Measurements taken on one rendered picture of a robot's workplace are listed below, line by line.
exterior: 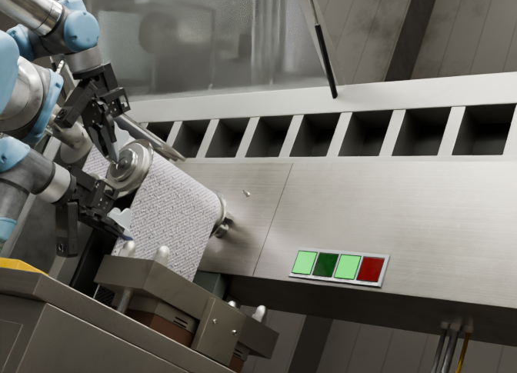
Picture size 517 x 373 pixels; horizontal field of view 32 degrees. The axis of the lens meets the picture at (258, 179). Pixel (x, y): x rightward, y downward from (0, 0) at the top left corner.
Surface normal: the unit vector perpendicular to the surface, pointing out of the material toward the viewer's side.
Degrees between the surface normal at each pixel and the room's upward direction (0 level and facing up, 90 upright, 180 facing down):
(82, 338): 90
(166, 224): 90
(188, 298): 90
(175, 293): 90
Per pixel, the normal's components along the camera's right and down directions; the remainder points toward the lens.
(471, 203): -0.62, -0.46
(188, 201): 0.72, 0.01
